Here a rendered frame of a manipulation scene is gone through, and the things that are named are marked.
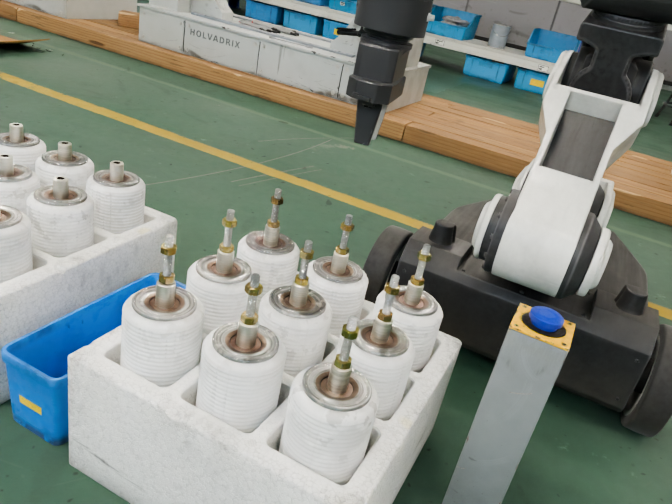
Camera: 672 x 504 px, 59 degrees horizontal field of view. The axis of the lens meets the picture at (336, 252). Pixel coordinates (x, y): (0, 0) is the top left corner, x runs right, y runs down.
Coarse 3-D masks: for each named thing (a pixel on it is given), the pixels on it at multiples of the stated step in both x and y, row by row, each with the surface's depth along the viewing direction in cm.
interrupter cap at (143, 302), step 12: (144, 288) 72; (180, 288) 74; (132, 300) 70; (144, 300) 70; (180, 300) 72; (192, 300) 72; (144, 312) 68; (156, 312) 69; (168, 312) 69; (180, 312) 70; (192, 312) 70
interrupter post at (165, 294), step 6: (174, 282) 70; (156, 288) 70; (162, 288) 69; (168, 288) 69; (174, 288) 70; (156, 294) 70; (162, 294) 69; (168, 294) 69; (174, 294) 70; (156, 300) 70; (162, 300) 70; (168, 300) 70; (162, 306) 70; (168, 306) 70
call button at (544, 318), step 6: (534, 306) 72; (540, 306) 72; (534, 312) 70; (540, 312) 70; (546, 312) 71; (552, 312) 71; (534, 318) 70; (540, 318) 69; (546, 318) 69; (552, 318) 69; (558, 318) 70; (534, 324) 70; (540, 324) 69; (546, 324) 69; (552, 324) 69; (558, 324) 69; (546, 330) 69; (552, 330) 70
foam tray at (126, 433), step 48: (96, 384) 69; (144, 384) 68; (192, 384) 70; (288, 384) 73; (432, 384) 79; (96, 432) 73; (144, 432) 68; (192, 432) 64; (240, 432) 64; (384, 432) 69; (96, 480) 76; (144, 480) 71; (192, 480) 67; (240, 480) 63; (288, 480) 60; (384, 480) 65
